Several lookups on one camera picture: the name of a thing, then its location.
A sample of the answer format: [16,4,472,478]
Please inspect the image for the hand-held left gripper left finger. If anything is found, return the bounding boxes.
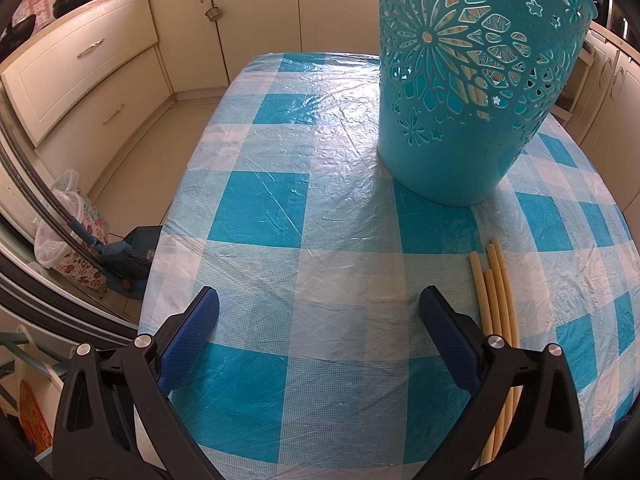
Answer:
[52,285,221,480]

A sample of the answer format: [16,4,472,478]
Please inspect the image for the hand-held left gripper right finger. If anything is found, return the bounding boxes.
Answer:
[418,285,586,480]

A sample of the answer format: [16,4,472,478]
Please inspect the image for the white plastic bag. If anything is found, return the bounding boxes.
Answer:
[32,170,83,268]

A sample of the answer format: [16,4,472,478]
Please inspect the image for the teal perforated plastic basket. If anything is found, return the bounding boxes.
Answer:
[376,0,598,207]

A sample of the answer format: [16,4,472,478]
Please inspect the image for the blue white checked tablecloth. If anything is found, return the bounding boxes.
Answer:
[137,51,640,480]

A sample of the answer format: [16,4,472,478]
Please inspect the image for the red patterned bag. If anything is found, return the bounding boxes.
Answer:
[17,380,53,453]

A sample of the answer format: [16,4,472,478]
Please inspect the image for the silver sliding door frame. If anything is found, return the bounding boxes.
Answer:
[0,95,141,346]

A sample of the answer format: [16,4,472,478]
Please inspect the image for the cream base cabinets with drawers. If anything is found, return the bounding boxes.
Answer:
[0,0,381,196]

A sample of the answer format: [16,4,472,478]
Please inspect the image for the blue dustpan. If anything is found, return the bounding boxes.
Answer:
[102,227,163,301]

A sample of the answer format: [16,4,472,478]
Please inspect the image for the black countertop oven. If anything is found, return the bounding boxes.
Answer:
[590,0,633,41]

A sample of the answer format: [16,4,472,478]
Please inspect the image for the black wok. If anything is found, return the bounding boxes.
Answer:
[0,14,37,58]

